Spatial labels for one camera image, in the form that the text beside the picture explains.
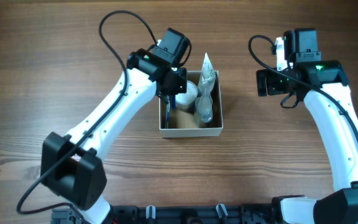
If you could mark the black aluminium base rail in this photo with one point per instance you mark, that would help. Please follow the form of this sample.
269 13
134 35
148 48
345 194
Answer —
218 214

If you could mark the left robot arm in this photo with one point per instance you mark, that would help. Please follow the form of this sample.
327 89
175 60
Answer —
72 165

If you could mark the white bamboo print tube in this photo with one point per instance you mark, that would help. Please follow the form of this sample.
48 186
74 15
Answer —
207 77

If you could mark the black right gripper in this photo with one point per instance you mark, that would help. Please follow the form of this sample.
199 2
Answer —
272 88

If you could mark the clear bottle with cap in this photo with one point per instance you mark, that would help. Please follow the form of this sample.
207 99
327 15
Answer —
203 114

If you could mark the blue white toothbrush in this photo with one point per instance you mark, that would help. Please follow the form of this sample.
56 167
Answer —
167 114

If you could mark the blue disposable razor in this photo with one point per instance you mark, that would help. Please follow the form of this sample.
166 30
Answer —
173 102

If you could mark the white cardboard box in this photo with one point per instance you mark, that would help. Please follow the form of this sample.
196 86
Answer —
214 129

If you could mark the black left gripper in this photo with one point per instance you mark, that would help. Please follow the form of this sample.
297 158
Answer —
181 84

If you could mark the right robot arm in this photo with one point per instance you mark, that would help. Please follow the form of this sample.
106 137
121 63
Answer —
323 86

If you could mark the cotton swab tub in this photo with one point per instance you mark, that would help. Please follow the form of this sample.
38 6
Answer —
185 101

